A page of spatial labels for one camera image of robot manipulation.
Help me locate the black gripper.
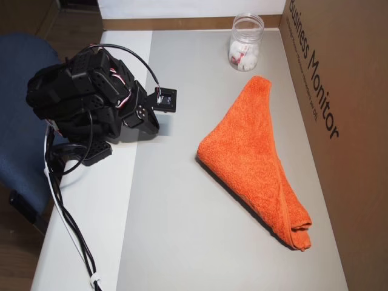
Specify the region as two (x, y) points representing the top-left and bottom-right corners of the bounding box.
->
(121, 81), (161, 135)

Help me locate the orange terry towel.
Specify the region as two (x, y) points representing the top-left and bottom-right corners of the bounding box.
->
(195, 75), (313, 252)

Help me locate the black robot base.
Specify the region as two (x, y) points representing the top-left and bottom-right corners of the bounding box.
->
(45, 121), (115, 167)

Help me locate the red white paper label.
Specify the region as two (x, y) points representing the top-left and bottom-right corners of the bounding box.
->
(229, 45), (248, 69)

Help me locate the clear plastic jar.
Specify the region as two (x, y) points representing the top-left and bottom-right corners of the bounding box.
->
(227, 13), (265, 72)

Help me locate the blue office chair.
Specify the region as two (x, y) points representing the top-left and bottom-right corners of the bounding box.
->
(0, 32), (72, 236)

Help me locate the brown cardboard monitor box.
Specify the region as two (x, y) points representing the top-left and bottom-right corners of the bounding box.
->
(278, 0), (388, 291)

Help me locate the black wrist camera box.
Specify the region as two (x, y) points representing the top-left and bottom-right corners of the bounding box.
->
(147, 87), (178, 113)

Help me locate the thin black camera cable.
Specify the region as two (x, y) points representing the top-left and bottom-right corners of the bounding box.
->
(87, 44), (161, 92)

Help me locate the white cable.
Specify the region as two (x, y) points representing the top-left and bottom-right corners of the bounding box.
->
(43, 127), (96, 281)

